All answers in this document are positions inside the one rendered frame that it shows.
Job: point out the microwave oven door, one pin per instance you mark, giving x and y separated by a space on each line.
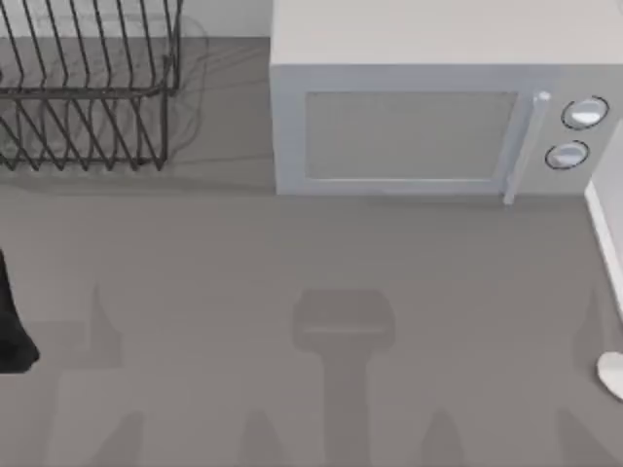
409 136

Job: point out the pale microwave oven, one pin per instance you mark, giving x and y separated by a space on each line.
438 39

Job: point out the small microwave knob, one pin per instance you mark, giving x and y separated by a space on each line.
566 155

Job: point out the large microwave knob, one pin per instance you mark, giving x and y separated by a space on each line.
585 112

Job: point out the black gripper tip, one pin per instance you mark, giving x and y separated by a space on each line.
10 335

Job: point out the white plate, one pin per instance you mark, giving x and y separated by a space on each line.
612 374

